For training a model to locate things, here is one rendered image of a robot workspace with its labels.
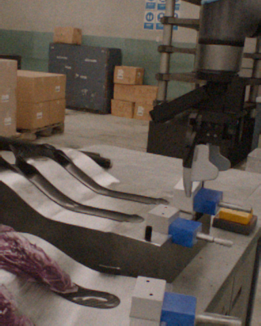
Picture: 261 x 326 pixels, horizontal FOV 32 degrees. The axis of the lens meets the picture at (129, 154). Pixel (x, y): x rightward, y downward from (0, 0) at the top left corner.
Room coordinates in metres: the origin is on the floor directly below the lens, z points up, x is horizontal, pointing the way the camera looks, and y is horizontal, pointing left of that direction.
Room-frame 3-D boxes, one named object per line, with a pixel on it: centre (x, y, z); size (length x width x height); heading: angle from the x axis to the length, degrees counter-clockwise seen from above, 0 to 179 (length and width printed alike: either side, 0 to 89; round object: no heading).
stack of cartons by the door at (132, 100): (7.64, -0.07, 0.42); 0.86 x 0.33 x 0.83; 63
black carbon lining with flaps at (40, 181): (0.82, 0.10, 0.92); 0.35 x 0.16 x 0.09; 64
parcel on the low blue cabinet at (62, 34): (8.20, 1.23, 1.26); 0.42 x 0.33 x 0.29; 63
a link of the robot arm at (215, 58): (0.77, -0.14, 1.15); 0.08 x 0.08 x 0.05
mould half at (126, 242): (0.84, 0.11, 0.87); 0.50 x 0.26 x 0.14; 64
